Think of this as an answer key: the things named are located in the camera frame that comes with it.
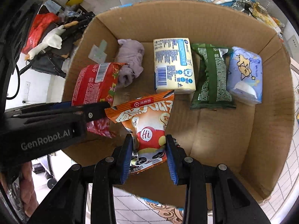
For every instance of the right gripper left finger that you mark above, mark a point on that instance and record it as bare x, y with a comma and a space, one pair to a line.
66, 202

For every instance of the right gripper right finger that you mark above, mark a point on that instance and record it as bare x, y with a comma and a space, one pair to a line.
231, 202

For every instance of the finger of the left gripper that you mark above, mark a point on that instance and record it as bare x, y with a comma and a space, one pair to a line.
63, 111

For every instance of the red snack bag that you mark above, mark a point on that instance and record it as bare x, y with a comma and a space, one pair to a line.
95, 88

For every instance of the orange snack bag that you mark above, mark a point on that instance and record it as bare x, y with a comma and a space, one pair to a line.
146, 119

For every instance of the purple soft cloth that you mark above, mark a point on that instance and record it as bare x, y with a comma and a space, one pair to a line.
130, 53

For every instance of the blue bear tissue pack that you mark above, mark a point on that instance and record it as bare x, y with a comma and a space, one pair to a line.
245, 76

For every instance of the red plastic bag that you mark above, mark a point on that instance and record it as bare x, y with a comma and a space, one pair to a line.
40, 24

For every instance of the white goose plush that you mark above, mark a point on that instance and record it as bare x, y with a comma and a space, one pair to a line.
52, 39

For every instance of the green snack bag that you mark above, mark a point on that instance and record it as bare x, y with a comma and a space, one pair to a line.
211, 92

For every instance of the cardboard box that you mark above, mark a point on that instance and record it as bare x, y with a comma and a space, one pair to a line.
252, 141

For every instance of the yellow tissue pack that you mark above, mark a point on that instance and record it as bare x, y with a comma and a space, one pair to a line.
173, 65

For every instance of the yellow patterned book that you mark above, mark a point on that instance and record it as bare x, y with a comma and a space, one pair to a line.
261, 14

